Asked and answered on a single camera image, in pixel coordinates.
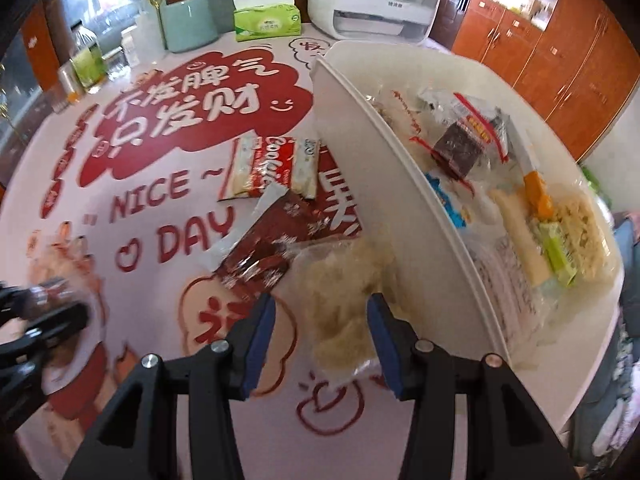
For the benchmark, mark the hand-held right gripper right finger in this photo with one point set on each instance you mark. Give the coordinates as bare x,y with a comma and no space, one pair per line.
385,345

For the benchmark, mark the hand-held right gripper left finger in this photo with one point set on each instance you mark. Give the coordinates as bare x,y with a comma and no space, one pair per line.
260,340

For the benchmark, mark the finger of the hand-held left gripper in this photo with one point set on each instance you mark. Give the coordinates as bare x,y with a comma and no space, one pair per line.
22,375
60,319

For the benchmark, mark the clear pale floss snack packet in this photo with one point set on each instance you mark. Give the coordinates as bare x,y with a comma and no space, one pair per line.
335,305

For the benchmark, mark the clear grain bar snack packet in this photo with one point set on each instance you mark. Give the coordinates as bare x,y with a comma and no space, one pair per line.
505,285

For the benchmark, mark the blue foil snack packet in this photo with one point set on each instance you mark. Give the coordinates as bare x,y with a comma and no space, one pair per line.
450,200

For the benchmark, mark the small green snack packet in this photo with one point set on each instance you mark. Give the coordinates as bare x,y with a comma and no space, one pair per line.
557,255

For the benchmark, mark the walnut date snack packet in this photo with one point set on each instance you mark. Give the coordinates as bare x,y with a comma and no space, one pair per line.
460,147

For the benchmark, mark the white plastic tray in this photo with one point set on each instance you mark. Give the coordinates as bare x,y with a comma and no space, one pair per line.
360,125

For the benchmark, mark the white red print snack packet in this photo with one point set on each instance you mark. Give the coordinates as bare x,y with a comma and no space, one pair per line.
400,120

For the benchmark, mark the pale cracker snack packet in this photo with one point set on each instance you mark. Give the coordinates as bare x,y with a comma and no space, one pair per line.
582,230

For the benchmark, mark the dark brown patterned snack packet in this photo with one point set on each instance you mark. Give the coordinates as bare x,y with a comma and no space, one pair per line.
270,240

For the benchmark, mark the pale stick snack packet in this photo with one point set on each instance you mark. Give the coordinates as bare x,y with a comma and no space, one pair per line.
520,245

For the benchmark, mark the red white cookie packet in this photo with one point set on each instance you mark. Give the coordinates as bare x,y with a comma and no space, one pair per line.
265,165

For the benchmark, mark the white speckled snack packet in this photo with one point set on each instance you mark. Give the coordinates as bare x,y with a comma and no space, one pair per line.
305,167

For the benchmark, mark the orange white snack packet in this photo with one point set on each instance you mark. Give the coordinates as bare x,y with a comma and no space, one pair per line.
537,192

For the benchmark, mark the green label glass bottle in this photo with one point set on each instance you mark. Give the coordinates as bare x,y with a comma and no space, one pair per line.
90,65

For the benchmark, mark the clear glass cup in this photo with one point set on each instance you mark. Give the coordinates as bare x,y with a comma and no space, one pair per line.
115,67

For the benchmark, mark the blue grey cloth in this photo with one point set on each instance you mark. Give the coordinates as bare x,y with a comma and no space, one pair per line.
627,245

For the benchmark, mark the green tissue box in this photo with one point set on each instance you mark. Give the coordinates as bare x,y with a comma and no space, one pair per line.
265,22

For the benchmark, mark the teal container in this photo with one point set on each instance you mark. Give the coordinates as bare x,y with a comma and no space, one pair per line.
190,25

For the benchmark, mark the white countertop appliance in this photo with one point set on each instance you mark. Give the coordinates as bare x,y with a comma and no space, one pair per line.
380,15

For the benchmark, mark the orange wooden cabinets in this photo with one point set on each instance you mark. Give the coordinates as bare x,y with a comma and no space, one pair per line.
575,75

